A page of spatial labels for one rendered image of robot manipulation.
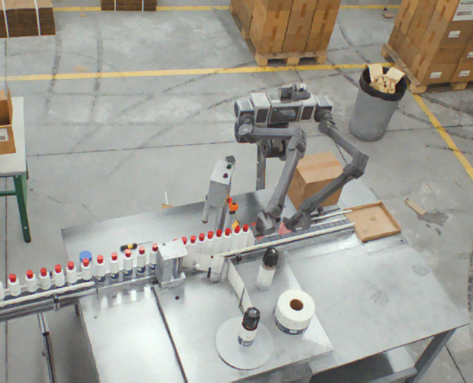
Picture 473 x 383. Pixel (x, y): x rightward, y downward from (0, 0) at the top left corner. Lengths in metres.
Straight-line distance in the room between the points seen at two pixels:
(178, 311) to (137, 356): 0.32
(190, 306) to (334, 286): 0.88
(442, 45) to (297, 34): 1.50
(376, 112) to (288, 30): 1.44
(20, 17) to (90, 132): 1.73
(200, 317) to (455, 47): 4.46
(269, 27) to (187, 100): 1.19
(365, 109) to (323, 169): 2.05
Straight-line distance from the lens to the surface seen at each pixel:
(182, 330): 3.27
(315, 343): 3.35
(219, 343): 3.23
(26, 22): 6.88
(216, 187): 3.17
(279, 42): 6.67
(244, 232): 3.49
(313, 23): 6.70
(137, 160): 5.37
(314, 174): 3.84
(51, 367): 3.74
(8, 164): 4.25
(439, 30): 6.65
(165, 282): 3.35
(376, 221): 4.10
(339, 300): 3.61
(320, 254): 3.79
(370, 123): 5.93
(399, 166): 5.94
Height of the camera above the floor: 3.66
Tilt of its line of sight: 45 degrees down
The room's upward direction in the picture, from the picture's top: 11 degrees clockwise
